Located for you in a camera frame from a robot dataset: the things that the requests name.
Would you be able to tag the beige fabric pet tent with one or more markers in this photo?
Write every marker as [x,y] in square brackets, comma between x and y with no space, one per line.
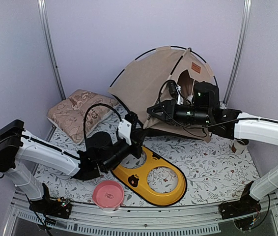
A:
[137,102]

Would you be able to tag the left metal frame post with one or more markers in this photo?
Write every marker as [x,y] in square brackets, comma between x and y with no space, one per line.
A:
[48,38]

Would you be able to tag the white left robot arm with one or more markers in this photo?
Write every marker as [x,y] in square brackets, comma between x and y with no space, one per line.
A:
[18,144]

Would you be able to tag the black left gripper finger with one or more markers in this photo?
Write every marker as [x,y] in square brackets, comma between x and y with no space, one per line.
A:
[136,151]
[137,136]

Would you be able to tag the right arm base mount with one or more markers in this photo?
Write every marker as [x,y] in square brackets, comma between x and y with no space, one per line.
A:
[245,205]

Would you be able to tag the brown patterned pillow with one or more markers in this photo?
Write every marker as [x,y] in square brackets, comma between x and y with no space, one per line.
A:
[68,114]

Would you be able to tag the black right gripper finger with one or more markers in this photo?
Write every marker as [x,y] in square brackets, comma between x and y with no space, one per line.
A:
[158,107]
[160,116]

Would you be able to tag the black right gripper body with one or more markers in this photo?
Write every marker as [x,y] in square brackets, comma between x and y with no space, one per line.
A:
[198,116]

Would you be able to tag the black tent pole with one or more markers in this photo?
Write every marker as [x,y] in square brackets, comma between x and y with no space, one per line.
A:
[169,77]
[183,65]

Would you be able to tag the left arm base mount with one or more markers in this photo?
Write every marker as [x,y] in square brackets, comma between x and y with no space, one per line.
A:
[60,207]

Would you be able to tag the front aluminium rail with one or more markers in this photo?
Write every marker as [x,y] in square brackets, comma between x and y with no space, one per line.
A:
[89,220]

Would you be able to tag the right metal frame post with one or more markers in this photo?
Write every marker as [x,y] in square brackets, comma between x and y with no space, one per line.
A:
[239,50]

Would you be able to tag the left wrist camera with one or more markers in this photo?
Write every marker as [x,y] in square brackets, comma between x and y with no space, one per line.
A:
[126,126]

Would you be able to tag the pink pet bowl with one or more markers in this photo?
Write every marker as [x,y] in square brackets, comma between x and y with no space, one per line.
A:
[108,195]

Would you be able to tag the yellow double bowl holder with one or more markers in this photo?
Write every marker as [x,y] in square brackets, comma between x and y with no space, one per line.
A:
[157,181]

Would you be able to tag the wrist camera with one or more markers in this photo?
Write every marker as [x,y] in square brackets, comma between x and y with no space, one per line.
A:
[126,126]
[174,91]

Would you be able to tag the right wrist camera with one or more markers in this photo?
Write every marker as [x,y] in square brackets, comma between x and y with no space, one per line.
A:
[174,91]

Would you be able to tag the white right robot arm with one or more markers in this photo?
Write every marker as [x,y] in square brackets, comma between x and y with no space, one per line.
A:
[235,124]

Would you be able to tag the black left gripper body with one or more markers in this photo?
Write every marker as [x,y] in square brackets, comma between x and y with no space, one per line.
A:
[110,164]

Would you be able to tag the metal frame post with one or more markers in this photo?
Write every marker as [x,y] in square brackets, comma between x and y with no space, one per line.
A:
[48,38]
[239,50]

